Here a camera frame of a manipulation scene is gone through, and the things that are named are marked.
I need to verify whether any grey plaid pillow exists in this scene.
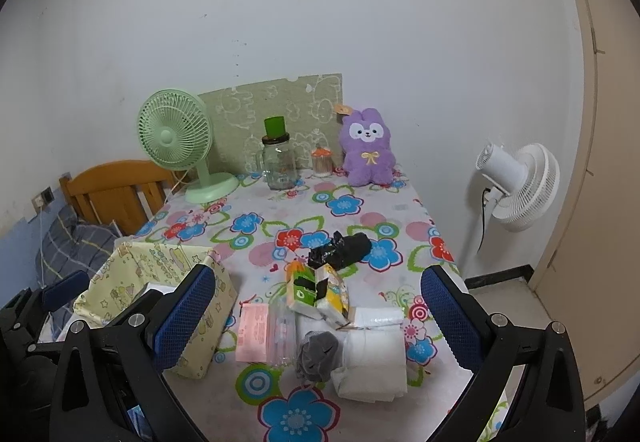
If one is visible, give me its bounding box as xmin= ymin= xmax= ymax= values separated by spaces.
xmin=36 ymin=205 xmax=122 ymax=287

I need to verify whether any toothpick jar orange lid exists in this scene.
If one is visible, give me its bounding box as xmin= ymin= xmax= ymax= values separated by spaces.
xmin=310 ymin=147 xmax=333 ymax=177

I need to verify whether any yellow cartoon tissue pack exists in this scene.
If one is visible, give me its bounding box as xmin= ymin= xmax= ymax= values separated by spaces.
xmin=314 ymin=263 xmax=350 ymax=327

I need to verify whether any green patterned board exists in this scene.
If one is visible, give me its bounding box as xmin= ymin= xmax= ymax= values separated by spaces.
xmin=200 ymin=73 xmax=343 ymax=173

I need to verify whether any grey sock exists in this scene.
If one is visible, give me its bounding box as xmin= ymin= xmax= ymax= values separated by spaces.
xmin=295 ymin=332 xmax=340 ymax=384

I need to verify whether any wooden bed headboard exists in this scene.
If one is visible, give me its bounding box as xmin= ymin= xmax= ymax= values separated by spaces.
xmin=58 ymin=159 xmax=175 ymax=235

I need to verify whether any wall power socket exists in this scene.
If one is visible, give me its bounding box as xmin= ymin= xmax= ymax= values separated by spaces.
xmin=32 ymin=187 xmax=54 ymax=214

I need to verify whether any green desk fan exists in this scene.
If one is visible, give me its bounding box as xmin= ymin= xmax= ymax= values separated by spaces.
xmin=137 ymin=89 xmax=239 ymax=204

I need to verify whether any glass jar with green lid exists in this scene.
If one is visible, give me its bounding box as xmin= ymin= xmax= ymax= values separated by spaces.
xmin=256 ymin=116 xmax=298 ymax=191

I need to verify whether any pink paper packet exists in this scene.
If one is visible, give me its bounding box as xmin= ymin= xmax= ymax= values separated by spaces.
xmin=235 ymin=303 xmax=269 ymax=363

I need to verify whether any yellow fabric storage box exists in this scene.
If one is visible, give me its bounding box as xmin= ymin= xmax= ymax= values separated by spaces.
xmin=74 ymin=242 xmax=238 ymax=379

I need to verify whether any white towel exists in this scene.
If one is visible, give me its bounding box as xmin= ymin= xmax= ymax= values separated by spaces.
xmin=331 ymin=325 xmax=408 ymax=403

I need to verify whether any black plastic bag bundle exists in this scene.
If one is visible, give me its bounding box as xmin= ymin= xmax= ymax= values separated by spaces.
xmin=307 ymin=232 xmax=372 ymax=270

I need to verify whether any white standing fan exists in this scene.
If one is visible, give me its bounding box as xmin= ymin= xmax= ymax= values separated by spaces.
xmin=475 ymin=142 xmax=560 ymax=251

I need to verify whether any green orange tissue pack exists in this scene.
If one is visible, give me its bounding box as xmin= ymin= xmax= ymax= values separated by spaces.
xmin=285 ymin=259 xmax=323 ymax=321

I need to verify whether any purple plush bunny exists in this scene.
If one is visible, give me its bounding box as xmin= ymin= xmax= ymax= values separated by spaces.
xmin=338 ymin=108 xmax=396 ymax=187

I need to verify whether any white roll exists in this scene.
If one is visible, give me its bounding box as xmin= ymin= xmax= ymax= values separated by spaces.
xmin=343 ymin=307 xmax=405 ymax=331

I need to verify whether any beige door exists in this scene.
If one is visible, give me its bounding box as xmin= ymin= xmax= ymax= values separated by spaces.
xmin=529 ymin=0 xmax=639 ymax=407

